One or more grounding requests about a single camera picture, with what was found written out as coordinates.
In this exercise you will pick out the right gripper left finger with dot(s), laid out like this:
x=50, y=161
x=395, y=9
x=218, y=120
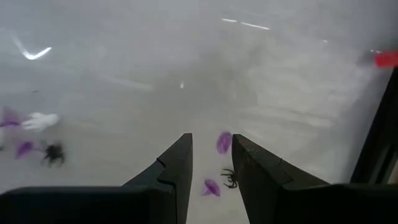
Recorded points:
x=177, y=168

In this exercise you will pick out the white skeleton figure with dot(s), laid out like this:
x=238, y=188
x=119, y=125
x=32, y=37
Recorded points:
x=40, y=121

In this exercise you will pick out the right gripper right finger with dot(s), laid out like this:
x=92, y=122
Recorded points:
x=258, y=171

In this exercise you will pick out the red connector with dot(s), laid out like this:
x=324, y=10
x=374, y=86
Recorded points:
x=387, y=59

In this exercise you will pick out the black plastic spider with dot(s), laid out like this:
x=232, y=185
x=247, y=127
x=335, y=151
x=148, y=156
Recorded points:
x=230, y=179
x=54, y=153

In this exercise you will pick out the purple translucent witch hat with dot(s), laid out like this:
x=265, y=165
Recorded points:
x=25, y=148

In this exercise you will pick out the purple translucent decoration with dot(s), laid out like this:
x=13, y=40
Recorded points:
x=211, y=187
x=224, y=142

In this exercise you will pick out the purple translucent pumpkin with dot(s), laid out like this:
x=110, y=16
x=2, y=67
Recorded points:
x=9, y=120

